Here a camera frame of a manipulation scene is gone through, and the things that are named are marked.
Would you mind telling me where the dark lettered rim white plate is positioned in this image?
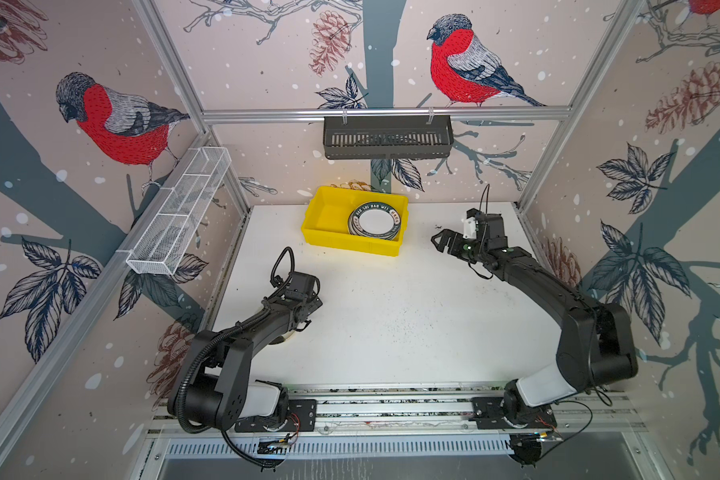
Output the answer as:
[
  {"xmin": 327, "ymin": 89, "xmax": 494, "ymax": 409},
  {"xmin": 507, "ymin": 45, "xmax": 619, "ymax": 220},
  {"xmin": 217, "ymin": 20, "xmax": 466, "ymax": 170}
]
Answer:
[{"xmin": 348, "ymin": 202, "xmax": 402, "ymax": 240}]

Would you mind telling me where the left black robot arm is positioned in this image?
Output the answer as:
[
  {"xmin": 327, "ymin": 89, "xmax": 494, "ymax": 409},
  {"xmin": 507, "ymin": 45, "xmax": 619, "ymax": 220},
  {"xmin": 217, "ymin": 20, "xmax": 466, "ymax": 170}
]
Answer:
[{"xmin": 167, "ymin": 272, "xmax": 322, "ymax": 434}]

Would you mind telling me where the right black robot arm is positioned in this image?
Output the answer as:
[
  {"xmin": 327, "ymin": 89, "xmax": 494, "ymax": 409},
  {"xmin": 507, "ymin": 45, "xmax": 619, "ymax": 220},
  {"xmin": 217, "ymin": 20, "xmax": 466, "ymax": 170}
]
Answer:
[{"xmin": 431, "ymin": 209, "xmax": 638, "ymax": 426}]

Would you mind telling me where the yellow plastic bin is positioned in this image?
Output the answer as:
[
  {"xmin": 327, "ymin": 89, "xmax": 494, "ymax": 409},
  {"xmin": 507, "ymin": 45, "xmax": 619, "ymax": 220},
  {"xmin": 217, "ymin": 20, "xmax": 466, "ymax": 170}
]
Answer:
[{"xmin": 301, "ymin": 186, "xmax": 408, "ymax": 257}]

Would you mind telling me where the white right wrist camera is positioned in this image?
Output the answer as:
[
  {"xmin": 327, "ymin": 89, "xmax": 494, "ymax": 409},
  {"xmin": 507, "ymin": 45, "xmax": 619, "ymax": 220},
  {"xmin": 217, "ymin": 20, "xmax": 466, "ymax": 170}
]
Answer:
[{"xmin": 462, "ymin": 217, "xmax": 480, "ymax": 240}]

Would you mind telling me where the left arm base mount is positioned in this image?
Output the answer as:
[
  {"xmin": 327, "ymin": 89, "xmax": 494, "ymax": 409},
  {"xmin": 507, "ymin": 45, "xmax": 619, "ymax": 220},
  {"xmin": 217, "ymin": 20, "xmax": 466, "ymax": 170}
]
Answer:
[{"xmin": 234, "ymin": 399, "xmax": 317, "ymax": 434}]

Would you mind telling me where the black hanging wall basket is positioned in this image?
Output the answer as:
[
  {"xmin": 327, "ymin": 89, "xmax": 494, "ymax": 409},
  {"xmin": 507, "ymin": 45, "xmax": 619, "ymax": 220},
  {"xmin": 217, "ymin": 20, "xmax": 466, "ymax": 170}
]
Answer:
[{"xmin": 323, "ymin": 115, "xmax": 454, "ymax": 160}]

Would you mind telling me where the white wire mesh shelf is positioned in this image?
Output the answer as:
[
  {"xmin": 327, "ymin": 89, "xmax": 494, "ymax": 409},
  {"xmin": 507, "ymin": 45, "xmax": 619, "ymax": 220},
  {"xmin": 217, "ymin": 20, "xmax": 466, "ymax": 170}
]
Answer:
[{"xmin": 126, "ymin": 146, "xmax": 231, "ymax": 276}]

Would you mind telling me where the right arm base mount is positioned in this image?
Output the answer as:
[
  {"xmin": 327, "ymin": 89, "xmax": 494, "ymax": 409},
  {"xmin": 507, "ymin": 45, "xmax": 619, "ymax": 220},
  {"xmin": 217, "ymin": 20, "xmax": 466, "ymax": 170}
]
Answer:
[{"xmin": 471, "ymin": 396, "xmax": 557, "ymax": 430}]

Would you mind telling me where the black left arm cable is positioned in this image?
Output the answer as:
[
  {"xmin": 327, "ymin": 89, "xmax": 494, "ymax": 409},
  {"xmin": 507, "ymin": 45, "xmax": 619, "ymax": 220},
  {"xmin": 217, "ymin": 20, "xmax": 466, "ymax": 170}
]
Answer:
[{"xmin": 220, "ymin": 425, "xmax": 295, "ymax": 470}]

